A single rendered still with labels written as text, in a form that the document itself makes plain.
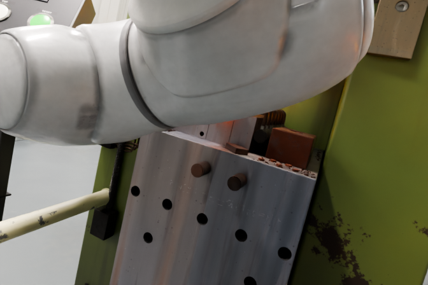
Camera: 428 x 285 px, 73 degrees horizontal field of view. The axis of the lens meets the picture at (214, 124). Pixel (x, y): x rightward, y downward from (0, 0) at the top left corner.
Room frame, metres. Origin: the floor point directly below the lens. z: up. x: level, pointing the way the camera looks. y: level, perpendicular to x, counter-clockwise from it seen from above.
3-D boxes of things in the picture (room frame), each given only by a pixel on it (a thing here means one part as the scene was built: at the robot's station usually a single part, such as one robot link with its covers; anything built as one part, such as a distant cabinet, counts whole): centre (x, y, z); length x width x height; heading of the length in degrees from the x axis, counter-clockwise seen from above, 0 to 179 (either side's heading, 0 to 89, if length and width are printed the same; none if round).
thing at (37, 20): (0.69, 0.46, 1.09); 0.05 x 0.03 x 0.04; 69
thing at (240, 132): (0.84, -0.07, 0.96); 0.42 x 0.20 x 0.09; 159
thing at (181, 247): (0.83, -0.12, 0.69); 0.56 x 0.38 x 0.45; 159
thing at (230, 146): (0.58, -0.06, 0.92); 0.04 x 0.03 x 0.01; 26
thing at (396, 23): (0.65, -0.33, 1.27); 0.09 x 0.02 x 0.17; 69
